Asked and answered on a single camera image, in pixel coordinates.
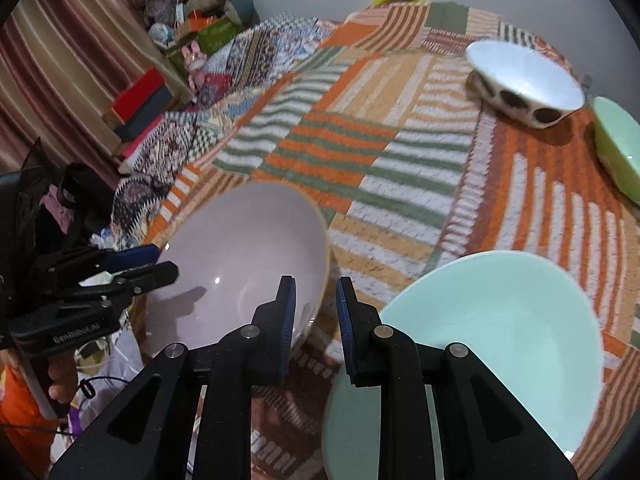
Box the patterned patchwork blanket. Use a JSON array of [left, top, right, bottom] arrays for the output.
[[112, 12, 341, 221]]

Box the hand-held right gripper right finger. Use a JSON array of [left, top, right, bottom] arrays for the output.
[[336, 276, 578, 480]]

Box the dark grey box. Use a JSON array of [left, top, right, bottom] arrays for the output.
[[114, 85, 173, 142]]

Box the green box of clutter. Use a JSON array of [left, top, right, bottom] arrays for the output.
[[165, 17, 238, 68]]

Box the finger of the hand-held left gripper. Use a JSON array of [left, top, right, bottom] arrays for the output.
[[50, 244, 160, 273], [55, 261, 179, 303]]

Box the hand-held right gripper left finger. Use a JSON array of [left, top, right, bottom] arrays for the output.
[[47, 275, 297, 480]]

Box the striped patchwork tablecloth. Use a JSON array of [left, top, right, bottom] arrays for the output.
[[115, 0, 640, 480]]

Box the green bowl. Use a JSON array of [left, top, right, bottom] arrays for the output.
[[592, 96, 640, 193]]

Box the red box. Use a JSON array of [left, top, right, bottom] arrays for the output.
[[110, 69, 166, 120]]

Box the person's left hand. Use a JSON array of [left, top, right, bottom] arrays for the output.
[[47, 352, 82, 404]]

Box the striped brown curtain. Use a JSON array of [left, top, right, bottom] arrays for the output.
[[0, 0, 193, 176]]

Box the pink bowl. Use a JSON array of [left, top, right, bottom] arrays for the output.
[[134, 181, 332, 361]]

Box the mint green plate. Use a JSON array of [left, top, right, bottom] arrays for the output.
[[322, 251, 603, 480]]

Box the white spotted bowl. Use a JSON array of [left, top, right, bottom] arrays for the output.
[[465, 40, 586, 129]]

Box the pink rabbit figure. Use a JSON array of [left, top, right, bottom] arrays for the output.
[[182, 42, 208, 86]]

